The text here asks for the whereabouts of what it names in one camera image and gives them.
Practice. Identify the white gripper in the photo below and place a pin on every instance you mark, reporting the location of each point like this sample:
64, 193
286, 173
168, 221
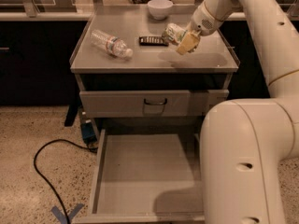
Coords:
202, 24

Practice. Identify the green 7up can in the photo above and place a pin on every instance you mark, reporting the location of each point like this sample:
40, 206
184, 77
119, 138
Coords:
173, 33

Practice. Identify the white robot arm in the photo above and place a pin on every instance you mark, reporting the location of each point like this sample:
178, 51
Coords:
242, 141

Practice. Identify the closed grey top drawer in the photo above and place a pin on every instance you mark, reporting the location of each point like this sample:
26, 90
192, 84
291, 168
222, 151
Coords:
126, 104

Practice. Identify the grey drawer cabinet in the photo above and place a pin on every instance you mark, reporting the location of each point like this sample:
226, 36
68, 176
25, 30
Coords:
150, 68

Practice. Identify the open grey middle drawer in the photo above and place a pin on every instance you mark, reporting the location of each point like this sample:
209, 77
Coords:
146, 176

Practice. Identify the white bowl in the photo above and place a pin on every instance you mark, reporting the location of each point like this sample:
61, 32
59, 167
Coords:
160, 9

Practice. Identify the black chocolate bar packet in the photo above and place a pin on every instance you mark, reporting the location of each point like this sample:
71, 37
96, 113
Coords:
152, 41

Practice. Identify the clear plastic water bottle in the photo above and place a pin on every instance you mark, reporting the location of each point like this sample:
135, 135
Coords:
111, 44

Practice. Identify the blue power adapter box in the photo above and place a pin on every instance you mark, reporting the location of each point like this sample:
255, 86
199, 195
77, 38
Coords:
87, 132

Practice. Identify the dark counter with glass partition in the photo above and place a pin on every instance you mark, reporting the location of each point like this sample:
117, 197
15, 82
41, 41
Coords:
35, 69

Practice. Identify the blue tape cross mark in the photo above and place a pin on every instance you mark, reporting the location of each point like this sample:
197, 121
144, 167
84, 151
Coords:
66, 218

